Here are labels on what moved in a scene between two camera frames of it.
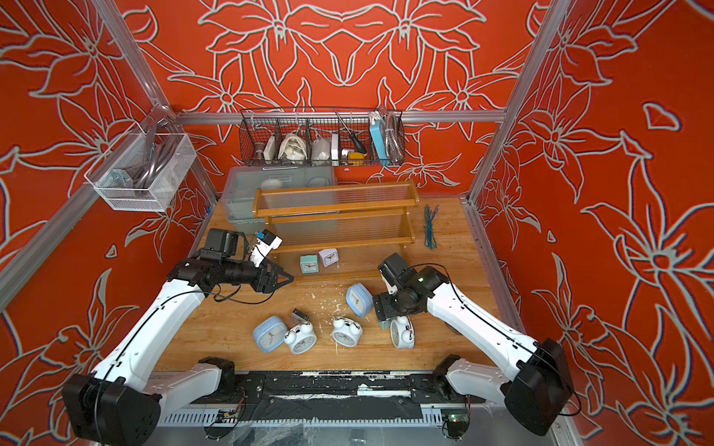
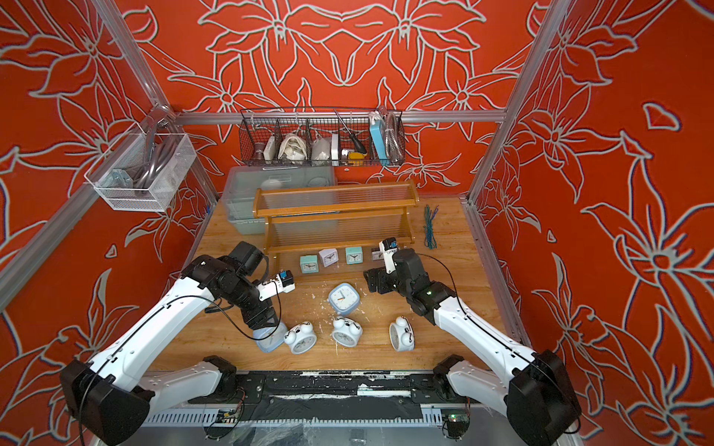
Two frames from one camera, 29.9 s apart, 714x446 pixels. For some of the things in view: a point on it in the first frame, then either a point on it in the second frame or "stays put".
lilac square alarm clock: [328, 256] stays put
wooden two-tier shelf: [339, 215] stays put
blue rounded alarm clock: [270, 334] stays put
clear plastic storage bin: [241, 184] stays put
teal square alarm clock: [309, 264] stays put
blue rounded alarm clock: [359, 299] → [344, 299]
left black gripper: [269, 285] → [261, 316]
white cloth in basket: [293, 149] stays put
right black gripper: [383, 308] → [382, 275]
